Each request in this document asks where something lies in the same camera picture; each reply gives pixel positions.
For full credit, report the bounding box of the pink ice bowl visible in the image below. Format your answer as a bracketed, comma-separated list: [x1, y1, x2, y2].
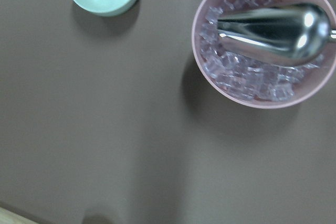
[192, 0, 335, 109]

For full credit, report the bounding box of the steel ice scoop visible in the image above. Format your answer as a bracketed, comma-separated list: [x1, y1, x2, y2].
[217, 3, 335, 67]

